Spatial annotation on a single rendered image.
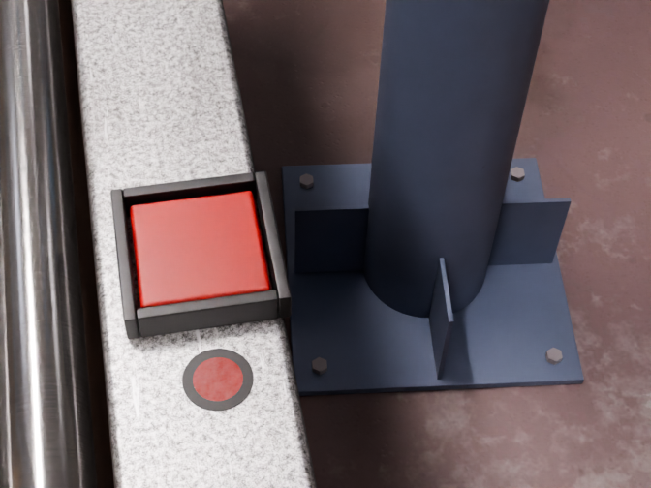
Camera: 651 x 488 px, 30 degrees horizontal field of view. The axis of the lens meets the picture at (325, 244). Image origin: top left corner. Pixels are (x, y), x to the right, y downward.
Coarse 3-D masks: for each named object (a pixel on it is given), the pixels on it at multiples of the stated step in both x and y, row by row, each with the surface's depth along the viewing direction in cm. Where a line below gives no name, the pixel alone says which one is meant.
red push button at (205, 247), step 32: (160, 224) 58; (192, 224) 58; (224, 224) 58; (256, 224) 58; (160, 256) 57; (192, 256) 57; (224, 256) 57; (256, 256) 57; (160, 288) 56; (192, 288) 56; (224, 288) 56; (256, 288) 56
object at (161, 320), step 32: (128, 192) 58; (160, 192) 58; (192, 192) 59; (224, 192) 59; (256, 192) 60; (128, 256) 56; (128, 288) 55; (288, 288) 55; (128, 320) 54; (160, 320) 55; (192, 320) 55; (224, 320) 56; (256, 320) 56
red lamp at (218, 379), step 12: (216, 360) 55; (228, 360) 55; (204, 372) 55; (216, 372) 55; (228, 372) 55; (240, 372) 55; (204, 384) 54; (216, 384) 54; (228, 384) 54; (240, 384) 54; (204, 396) 54; (216, 396) 54; (228, 396) 54
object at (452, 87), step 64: (448, 0) 119; (512, 0) 118; (384, 64) 134; (448, 64) 125; (512, 64) 127; (384, 128) 140; (448, 128) 133; (512, 128) 138; (320, 192) 176; (384, 192) 148; (448, 192) 142; (512, 192) 177; (320, 256) 165; (384, 256) 157; (448, 256) 152; (512, 256) 168; (320, 320) 163; (384, 320) 163; (448, 320) 147; (512, 320) 164; (320, 384) 157; (384, 384) 158; (448, 384) 158; (512, 384) 159
